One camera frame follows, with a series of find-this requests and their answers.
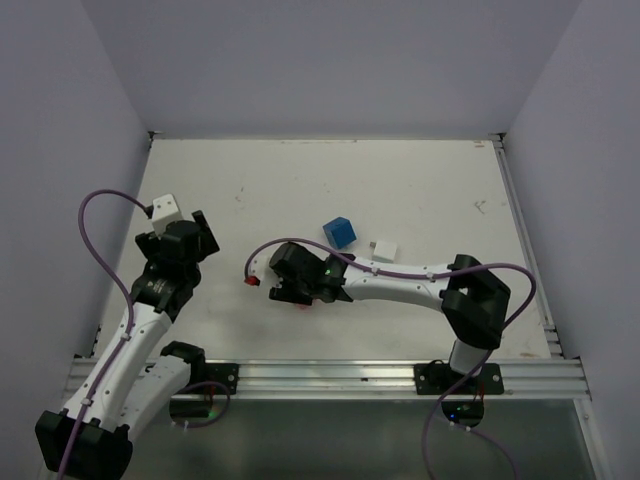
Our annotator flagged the dark blue cube socket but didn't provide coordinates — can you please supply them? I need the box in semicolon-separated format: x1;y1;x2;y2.
322;217;357;250

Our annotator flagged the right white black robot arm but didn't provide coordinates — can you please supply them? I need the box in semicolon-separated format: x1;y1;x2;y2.
269;242;511;393

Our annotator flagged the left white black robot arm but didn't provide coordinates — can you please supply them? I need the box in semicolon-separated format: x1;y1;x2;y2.
35;211;220;479

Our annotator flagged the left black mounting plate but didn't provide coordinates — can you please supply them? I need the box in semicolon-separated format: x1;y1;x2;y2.
201;362;240;399

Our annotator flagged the black mounting plate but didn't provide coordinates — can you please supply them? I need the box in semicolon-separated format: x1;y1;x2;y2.
201;362;240;399
413;360;505;396

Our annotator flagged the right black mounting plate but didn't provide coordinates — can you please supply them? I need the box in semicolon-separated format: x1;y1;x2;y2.
413;360;505;396

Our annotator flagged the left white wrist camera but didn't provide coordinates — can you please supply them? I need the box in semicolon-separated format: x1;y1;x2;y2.
151;194;183;236

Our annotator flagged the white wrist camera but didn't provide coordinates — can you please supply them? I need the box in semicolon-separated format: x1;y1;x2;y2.
151;194;183;236
245;254;273;287

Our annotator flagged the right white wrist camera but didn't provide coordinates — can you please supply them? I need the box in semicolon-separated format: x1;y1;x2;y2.
245;254;273;287

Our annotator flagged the aluminium front rail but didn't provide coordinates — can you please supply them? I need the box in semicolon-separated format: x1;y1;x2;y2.
62;355;594;401

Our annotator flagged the aluminium rail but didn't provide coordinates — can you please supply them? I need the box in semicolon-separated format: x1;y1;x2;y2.
490;133;565;359
62;355;594;401

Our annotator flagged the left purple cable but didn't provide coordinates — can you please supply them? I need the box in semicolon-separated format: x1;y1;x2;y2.
54;189;154;480

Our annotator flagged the aluminium right side rail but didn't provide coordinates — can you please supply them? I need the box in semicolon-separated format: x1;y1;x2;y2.
490;133;565;359

